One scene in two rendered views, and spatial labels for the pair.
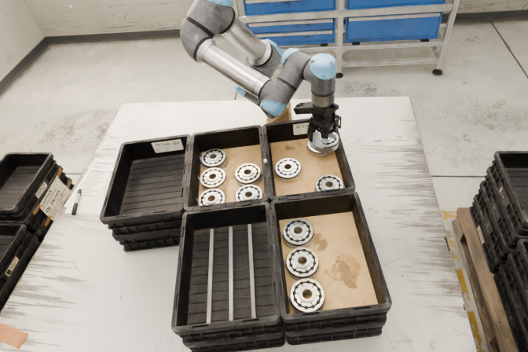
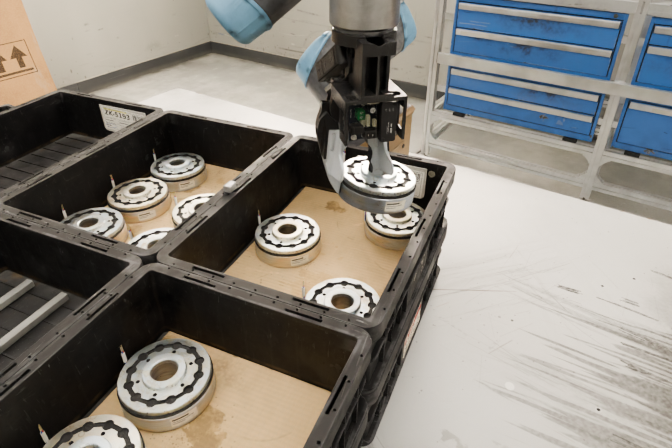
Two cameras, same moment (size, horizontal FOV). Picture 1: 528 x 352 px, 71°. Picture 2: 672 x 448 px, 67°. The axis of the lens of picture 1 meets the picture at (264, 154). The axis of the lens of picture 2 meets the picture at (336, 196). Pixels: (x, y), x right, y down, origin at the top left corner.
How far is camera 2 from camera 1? 0.83 m
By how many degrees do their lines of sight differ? 21
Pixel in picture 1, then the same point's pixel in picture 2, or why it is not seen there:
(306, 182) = (307, 282)
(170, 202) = not seen: hidden behind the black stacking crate
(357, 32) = (640, 133)
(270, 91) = not seen: outside the picture
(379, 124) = (592, 259)
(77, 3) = not seen: hidden behind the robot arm
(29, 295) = not seen: outside the picture
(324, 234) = (230, 422)
